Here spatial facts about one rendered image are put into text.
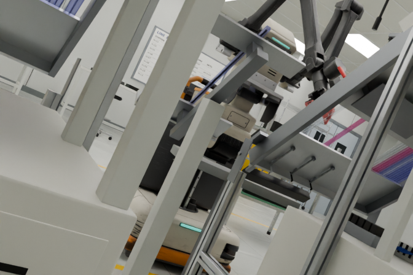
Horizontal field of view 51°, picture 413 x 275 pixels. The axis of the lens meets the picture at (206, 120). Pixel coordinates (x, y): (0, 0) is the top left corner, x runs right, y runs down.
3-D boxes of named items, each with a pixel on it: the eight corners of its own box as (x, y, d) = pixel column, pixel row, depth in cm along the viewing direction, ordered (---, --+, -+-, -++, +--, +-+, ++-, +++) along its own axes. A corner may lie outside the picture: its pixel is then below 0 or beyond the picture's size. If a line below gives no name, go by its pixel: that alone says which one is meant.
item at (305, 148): (255, 158, 161) (254, 151, 163) (365, 209, 192) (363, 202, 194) (291, 131, 150) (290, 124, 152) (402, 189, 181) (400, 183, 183)
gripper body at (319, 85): (340, 101, 156) (337, 86, 160) (322, 89, 151) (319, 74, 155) (326, 110, 160) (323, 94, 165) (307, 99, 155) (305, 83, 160)
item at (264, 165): (253, 166, 160) (251, 150, 165) (365, 215, 191) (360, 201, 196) (255, 164, 160) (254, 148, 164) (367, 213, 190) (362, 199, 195)
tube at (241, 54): (175, 116, 155) (176, 114, 156) (179, 118, 156) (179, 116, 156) (267, 27, 121) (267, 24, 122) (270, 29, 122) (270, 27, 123)
